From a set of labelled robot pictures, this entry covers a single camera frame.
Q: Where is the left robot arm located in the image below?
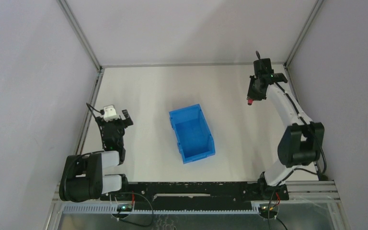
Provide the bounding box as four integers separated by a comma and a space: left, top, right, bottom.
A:
59, 106, 133, 203

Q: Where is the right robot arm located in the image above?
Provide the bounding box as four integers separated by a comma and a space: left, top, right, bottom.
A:
247, 57, 324, 199

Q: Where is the blue plastic bin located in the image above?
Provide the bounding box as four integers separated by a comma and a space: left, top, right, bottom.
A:
169, 104, 216, 164

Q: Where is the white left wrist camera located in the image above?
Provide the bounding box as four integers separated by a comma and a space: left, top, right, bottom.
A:
103, 105, 120, 122

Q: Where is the left controller board with wires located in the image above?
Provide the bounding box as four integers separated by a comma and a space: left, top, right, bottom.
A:
109, 192, 155, 228

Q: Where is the controller board with wires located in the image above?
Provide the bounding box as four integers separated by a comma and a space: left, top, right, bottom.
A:
109, 192, 155, 228
259, 191, 288, 230

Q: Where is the white slotted cable duct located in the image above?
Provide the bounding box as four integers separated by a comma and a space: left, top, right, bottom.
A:
62, 203, 259, 215

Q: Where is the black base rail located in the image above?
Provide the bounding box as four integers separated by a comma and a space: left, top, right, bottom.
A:
100, 182, 289, 210

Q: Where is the right controller board with wires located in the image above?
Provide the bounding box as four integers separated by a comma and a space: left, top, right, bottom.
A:
259, 191, 288, 230

